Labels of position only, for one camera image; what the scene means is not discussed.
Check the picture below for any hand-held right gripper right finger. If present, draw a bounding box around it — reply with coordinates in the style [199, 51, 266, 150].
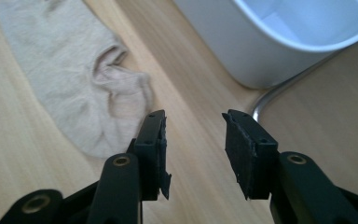
[222, 108, 280, 201]

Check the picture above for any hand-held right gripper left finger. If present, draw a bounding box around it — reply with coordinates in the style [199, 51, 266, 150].
[132, 109, 172, 202]

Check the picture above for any beige sock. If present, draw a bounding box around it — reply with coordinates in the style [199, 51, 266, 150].
[0, 0, 154, 159]

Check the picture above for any white compartment storage box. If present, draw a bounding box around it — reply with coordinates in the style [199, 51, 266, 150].
[172, 0, 358, 91]

